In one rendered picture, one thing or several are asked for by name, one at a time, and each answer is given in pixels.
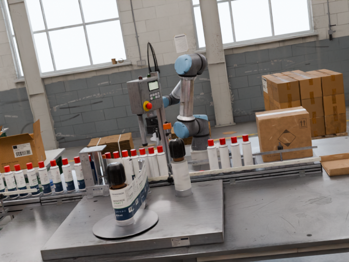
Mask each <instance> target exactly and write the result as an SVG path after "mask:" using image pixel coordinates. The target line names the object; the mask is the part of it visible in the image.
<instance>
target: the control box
mask: <svg viewBox="0 0 349 262"><path fill-rule="evenodd" d="M153 80H157V81H158V78H157V77H156V76H154V77H151V78H147V77H144V78H143V80H139V79H137V80H133V81H129V82H127V88H128V95H129V100H130V106H131V111H132V114H145V113H148V112H151V111H154V110H157V109H160V108H162V107H163V105H162V99H161V95H160V98H158V99H154V100H151V101H150V95H149V94H152V93H155V92H158V91H159V92H160V89H156V90H153V91H149V87H148V83H147V82H149V81H153ZM158 87H159V82H158ZM147 103H151V104H152V108H151V109H147V108H146V104H147Z"/></svg>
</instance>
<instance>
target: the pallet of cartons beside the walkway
mask: <svg viewBox="0 0 349 262"><path fill-rule="evenodd" d="M262 83H263V92H264V93H263V96H264V104H265V111H271V110H279V109H286V108H294V107H301V106H302V107H303V108H304V109H305V110H306V111H307V112H308V113H309V117H310V127H311V138H312V140H317V139H325V138H333V137H342V136H348V133H347V132H346V107H345V95H344V84H343V73H338V72H333V71H330V70H326V69H322V70H315V71H308V72H303V71H300V70H295V71H288V72H282V73H276V74H269V75H263V76H262Z"/></svg>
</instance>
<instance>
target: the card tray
mask: <svg viewBox="0 0 349 262"><path fill-rule="evenodd" d="M319 157H321V161H320V162H321V164H322V167H323V168H324V169H325V171H326V172H327V174H328V175H329V176H339V175H347V174H349V152H348V153H339V154H331V155H323V156H319Z"/></svg>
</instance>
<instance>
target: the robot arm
mask: <svg viewBox="0 0 349 262"><path fill-rule="evenodd" d="M206 65H207V61H206V58H205V57H204V56H203V55H202V54H199V53H195V54H188V55H182V56H179V57H178V58H177V59H176V61H175V64H174V67H175V70H176V72H177V73H178V76H179V77H180V79H181V81H180V82H179V83H178V84H177V86H176V87H175V88H174V90H173V91H172V93H171V94H170V95H166V96H163V103H164V108H166V107H168V106H171V105H174V104H179V103H180V115H179V116H178V117H177V122H175V123H174V125H173V130H174V133H175V134H176V136H178V137H179V138H181V139H183V138H188V137H191V136H193V139H192V144H191V149H192V150H195V151H201V150H207V147H208V139H211V138H210V135H209V125H208V117H207V115H193V97H194V81H195V79H196V78H197V77H198V76H199V75H201V74H202V73H203V71H204V70H205V68H206ZM146 114H147V117H146V118H145V120H146V124H147V126H146V129H147V134H153V135H152V136H153V137H152V138H151V141H157V145H159V141H160V140H161V137H160V131H159V125H158V119H157V113H156V110H154V111H151V112H148V113H146Z"/></svg>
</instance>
